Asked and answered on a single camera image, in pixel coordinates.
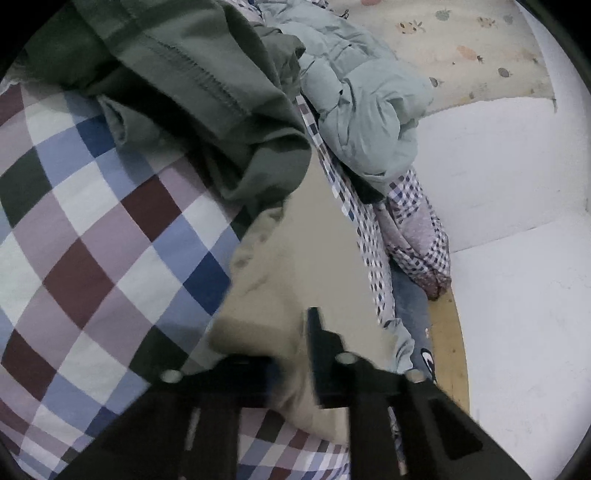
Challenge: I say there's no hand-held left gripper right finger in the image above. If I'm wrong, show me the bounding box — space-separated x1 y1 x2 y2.
307 307 532 480

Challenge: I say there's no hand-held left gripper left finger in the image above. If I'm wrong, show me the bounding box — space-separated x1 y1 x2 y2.
60 353 280 480

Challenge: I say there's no beige sweatshirt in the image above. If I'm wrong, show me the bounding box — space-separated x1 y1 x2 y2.
205 152 402 448

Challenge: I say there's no light blue knit sweater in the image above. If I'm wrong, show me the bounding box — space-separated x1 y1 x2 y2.
385 318 416 374

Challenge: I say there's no blue printed pillow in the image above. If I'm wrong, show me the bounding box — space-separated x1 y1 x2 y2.
390 268 437 384

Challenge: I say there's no wooden bed headboard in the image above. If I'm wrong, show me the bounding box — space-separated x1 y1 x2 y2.
427 286 471 411

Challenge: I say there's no checkered bed sheet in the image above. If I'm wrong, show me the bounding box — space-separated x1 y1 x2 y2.
0 65 407 480

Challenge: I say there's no light blue puffer jacket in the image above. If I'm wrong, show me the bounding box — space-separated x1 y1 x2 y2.
252 0 435 204

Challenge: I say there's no dark green t-shirt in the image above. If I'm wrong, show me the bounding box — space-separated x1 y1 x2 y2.
23 0 312 217

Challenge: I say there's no pineapple print curtain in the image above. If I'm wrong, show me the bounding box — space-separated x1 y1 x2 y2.
318 0 559 116

